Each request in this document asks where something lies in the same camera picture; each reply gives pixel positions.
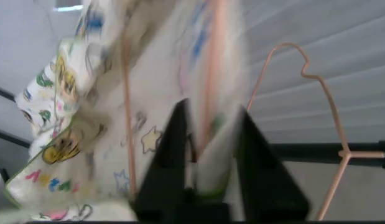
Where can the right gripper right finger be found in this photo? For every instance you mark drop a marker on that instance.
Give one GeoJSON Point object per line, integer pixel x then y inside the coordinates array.
{"type": "Point", "coordinates": [267, 180]}

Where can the white curtain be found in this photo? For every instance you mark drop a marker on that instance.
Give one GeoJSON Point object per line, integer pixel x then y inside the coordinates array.
{"type": "Point", "coordinates": [335, 31]}

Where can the black clothes rack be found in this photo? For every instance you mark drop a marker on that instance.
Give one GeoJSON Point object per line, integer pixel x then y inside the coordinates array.
{"type": "Point", "coordinates": [304, 152]}

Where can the cream printed garment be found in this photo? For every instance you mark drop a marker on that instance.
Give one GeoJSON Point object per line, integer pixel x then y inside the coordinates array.
{"type": "Point", "coordinates": [161, 77]}

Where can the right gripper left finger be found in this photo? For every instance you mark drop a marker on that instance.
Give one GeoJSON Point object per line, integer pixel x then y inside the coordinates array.
{"type": "Point", "coordinates": [167, 174]}

